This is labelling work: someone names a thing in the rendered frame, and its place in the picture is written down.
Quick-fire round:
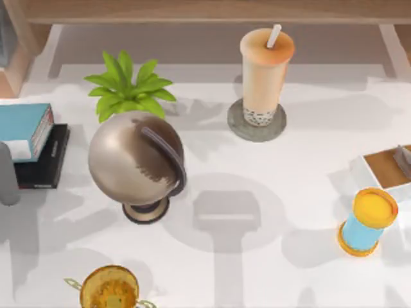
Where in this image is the round grey stone coaster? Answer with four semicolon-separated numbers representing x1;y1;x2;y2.
227;98;287;142

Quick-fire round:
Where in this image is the bronze globe on stand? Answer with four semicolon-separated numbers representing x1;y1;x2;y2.
87;112;188;225

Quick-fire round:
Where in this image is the orange milk tea cup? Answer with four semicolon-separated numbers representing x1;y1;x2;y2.
240;24;296;128

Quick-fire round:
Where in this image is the green leafy plant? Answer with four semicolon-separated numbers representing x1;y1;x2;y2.
83;49;178;124

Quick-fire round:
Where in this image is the wooden shelf unit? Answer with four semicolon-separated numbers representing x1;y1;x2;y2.
0;0;411;100

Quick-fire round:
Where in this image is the black book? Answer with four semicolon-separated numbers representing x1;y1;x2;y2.
13;123;71;190

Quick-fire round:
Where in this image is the gold trophy cup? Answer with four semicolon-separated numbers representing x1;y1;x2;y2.
64;264;154;308

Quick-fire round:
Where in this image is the blue and yellow hourglass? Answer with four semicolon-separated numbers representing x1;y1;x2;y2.
337;187;399;257

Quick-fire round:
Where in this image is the white box with brown inside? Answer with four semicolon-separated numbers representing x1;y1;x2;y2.
349;144;411;202

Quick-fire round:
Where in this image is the light blue book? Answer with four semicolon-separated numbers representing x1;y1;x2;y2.
0;103;55;162

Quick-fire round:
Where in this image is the small grey block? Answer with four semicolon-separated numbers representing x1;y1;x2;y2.
393;144;411;180

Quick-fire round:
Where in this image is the grey rounded object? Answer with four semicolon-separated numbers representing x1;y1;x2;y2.
0;141;21;207

